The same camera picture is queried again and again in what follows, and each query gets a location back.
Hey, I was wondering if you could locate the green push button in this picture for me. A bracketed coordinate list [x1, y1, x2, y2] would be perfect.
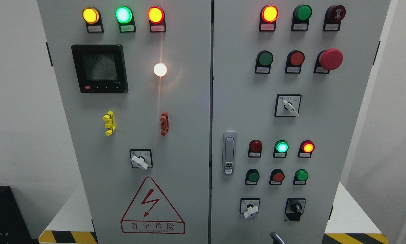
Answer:
[245, 168, 260, 185]
[254, 50, 274, 74]
[293, 169, 309, 186]

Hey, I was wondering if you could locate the lit red indicator light lower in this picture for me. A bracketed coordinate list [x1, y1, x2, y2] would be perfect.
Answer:
[297, 140, 315, 159]

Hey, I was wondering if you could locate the green indicator light top left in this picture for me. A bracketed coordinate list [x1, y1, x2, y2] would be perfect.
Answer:
[115, 6, 136, 33]

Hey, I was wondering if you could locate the yellow test terminal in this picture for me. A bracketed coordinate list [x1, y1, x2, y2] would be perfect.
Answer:
[103, 111, 116, 136]

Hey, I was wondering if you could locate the white platform with hazard stripes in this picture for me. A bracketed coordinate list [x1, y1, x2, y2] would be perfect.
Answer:
[38, 184, 388, 244]

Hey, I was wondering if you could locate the red push button upper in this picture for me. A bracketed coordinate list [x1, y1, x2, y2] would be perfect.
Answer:
[285, 50, 305, 74]

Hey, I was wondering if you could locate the green push button upper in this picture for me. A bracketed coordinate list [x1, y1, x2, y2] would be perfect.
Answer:
[254, 50, 274, 74]

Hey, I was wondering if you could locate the left door selector switch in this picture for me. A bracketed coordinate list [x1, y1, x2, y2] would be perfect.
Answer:
[129, 149, 153, 170]

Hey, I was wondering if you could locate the red emergency stop mushroom button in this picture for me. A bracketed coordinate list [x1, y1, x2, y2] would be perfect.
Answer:
[313, 48, 344, 74]

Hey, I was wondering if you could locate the red indicator light top left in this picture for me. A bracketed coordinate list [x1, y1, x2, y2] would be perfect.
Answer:
[147, 6, 166, 33]

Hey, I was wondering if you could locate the red indicator light top right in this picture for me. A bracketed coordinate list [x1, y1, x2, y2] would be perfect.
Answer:
[259, 5, 278, 32]

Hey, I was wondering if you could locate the silver door lock handle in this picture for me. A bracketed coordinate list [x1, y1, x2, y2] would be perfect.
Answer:
[223, 131, 236, 176]

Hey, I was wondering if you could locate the black box bottom left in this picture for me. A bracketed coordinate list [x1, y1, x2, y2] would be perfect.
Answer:
[0, 186, 32, 244]

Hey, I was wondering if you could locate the red test terminal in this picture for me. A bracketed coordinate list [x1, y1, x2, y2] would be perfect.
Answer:
[160, 111, 169, 136]

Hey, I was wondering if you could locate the green push button lower right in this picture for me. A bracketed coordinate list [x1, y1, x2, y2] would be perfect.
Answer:
[293, 169, 309, 186]

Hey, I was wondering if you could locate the black digital power meter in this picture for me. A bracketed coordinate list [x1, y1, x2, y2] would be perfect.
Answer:
[71, 44, 128, 93]

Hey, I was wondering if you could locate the grey electrical control cabinet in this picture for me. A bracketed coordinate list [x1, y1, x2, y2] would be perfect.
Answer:
[37, 0, 390, 244]

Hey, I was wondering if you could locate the green indicator light top right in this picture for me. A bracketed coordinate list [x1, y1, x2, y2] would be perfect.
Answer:
[291, 4, 312, 31]

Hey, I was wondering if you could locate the dark red indicator light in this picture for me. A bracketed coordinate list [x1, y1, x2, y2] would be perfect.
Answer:
[248, 139, 263, 158]

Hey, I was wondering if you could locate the red push button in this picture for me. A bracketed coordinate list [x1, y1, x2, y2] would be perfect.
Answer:
[285, 50, 305, 74]
[269, 169, 285, 185]

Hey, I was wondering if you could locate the white indicator light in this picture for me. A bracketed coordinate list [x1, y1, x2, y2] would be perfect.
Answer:
[153, 62, 168, 77]

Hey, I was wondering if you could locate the lower white selector switch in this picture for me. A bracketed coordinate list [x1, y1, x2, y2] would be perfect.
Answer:
[239, 198, 260, 219]

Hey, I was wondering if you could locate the upper right selector switch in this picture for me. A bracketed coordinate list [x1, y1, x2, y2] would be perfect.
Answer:
[274, 94, 302, 117]

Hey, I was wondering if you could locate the black key selector switch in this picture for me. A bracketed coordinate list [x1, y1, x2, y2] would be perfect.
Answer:
[285, 198, 306, 221]

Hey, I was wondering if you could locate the green push button lower left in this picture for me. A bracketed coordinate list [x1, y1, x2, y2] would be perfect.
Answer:
[245, 168, 260, 185]

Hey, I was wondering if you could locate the red buzzer alarm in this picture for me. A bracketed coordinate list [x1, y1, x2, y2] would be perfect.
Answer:
[323, 5, 346, 32]

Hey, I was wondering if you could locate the red push button lower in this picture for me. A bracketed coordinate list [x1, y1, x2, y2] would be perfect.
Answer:
[269, 169, 285, 185]

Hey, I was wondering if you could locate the red electrical hazard warning sticker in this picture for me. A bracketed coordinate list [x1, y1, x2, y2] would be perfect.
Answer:
[120, 177, 185, 235]

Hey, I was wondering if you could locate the yellow indicator light top left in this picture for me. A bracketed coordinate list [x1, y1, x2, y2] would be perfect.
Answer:
[82, 6, 104, 33]

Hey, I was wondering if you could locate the lit green indicator light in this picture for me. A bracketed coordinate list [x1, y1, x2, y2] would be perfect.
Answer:
[273, 140, 289, 158]

